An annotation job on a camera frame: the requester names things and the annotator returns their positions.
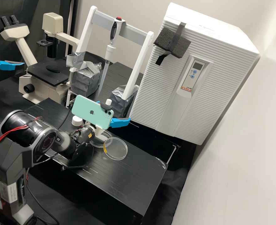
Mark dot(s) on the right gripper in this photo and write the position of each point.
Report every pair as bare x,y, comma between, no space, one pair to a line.
99,131

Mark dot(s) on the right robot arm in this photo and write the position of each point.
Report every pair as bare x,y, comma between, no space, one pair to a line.
16,145

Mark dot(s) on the white-capped bottle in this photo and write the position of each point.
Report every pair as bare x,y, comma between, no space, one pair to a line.
76,120

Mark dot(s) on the grey taped block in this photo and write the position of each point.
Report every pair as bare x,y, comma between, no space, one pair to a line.
85,77
119,103

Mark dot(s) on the petri dish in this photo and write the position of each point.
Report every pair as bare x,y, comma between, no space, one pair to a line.
100,140

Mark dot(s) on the petri dish lid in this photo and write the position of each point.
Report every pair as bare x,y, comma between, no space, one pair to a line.
116,150

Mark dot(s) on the cream microscope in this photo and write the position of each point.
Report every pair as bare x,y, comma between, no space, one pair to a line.
44,77

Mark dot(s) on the white pipette stand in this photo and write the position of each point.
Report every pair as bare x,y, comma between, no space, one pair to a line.
138,68

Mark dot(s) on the incubator door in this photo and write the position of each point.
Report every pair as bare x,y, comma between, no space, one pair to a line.
175,107

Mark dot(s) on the pipette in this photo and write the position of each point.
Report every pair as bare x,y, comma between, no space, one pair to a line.
111,44

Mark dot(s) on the white incubator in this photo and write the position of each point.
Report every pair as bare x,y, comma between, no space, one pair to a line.
222,30

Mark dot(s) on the right wrist camera phone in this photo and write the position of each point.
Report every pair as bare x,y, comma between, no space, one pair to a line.
91,112

